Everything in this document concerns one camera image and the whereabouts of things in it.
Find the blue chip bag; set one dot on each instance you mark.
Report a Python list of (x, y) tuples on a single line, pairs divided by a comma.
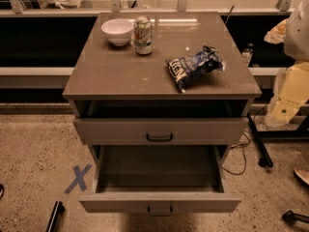
[(185, 70)]

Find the grey drawer cabinet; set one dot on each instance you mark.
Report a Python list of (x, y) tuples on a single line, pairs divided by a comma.
[(111, 82)]

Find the open middle grey drawer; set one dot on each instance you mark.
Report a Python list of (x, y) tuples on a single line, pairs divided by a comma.
[(159, 181)]

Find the blue tape cross mark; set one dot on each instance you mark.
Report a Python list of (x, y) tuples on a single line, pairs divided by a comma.
[(78, 180)]

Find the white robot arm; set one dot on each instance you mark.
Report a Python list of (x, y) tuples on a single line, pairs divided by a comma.
[(291, 86)]

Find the black chair caster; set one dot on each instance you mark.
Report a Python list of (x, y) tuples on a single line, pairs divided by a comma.
[(291, 218)]

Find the clear plastic bottle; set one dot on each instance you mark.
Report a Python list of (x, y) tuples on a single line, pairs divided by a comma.
[(247, 53)]

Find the white ceramic bowl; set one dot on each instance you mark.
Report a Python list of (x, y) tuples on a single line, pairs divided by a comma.
[(118, 31)]

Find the black leaning pole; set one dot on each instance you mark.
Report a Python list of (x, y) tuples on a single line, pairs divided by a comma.
[(265, 160)]

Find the black bar lower left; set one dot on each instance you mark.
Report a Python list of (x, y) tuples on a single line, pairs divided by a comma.
[(57, 211)]

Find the person's shoe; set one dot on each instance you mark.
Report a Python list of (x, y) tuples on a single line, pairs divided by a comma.
[(302, 175)]

